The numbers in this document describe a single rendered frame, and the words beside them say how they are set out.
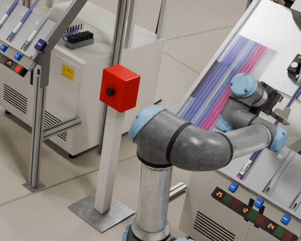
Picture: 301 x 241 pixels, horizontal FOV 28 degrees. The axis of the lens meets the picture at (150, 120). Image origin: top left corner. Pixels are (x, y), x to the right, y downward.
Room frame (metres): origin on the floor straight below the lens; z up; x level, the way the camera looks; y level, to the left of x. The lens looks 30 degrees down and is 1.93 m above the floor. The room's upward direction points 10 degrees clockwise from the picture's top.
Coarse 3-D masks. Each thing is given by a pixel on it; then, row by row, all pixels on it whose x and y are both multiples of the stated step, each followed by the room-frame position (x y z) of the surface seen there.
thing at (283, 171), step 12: (264, 156) 1.84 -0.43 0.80; (276, 156) 1.83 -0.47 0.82; (288, 156) 1.82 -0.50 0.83; (300, 156) 1.81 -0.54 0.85; (228, 168) 1.83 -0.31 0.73; (240, 168) 1.82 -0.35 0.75; (252, 168) 1.81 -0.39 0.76; (264, 168) 1.80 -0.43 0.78; (276, 168) 1.79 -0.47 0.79; (288, 168) 1.78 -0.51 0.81; (300, 168) 1.78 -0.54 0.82; (252, 180) 1.77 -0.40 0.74; (264, 180) 1.77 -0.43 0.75; (276, 180) 1.76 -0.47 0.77; (288, 180) 1.75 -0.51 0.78; (300, 180) 1.74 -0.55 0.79; (264, 192) 1.73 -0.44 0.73; (276, 192) 1.72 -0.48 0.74; (288, 192) 1.71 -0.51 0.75; (300, 192) 1.70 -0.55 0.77; (288, 204) 1.68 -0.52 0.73; (300, 204) 1.67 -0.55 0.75
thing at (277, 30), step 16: (256, 16) 2.34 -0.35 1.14; (272, 16) 2.32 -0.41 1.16; (288, 16) 2.30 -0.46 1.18; (240, 32) 2.30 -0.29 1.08; (256, 32) 2.28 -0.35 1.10; (272, 32) 2.26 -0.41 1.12; (288, 32) 2.24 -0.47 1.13; (272, 48) 2.20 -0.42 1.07; (288, 48) 2.18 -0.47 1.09; (272, 64) 2.14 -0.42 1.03; (288, 64) 2.13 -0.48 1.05; (272, 80) 2.08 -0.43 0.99; (288, 80) 2.07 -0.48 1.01
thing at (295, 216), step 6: (222, 174) 1.83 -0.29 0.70; (228, 174) 1.79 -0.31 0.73; (234, 180) 1.78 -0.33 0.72; (240, 180) 1.76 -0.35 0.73; (240, 186) 1.80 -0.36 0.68; (246, 186) 1.74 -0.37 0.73; (252, 186) 1.74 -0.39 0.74; (252, 192) 1.75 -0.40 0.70; (258, 192) 1.71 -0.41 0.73; (264, 198) 1.71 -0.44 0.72; (270, 198) 1.69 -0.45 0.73; (270, 204) 1.71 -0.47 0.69; (276, 204) 1.67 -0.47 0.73; (282, 210) 1.67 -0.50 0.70; (288, 210) 1.64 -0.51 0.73; (294, 216) 1.63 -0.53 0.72; (300, 216) 1.62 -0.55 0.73; (300, 222) 1.65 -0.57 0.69
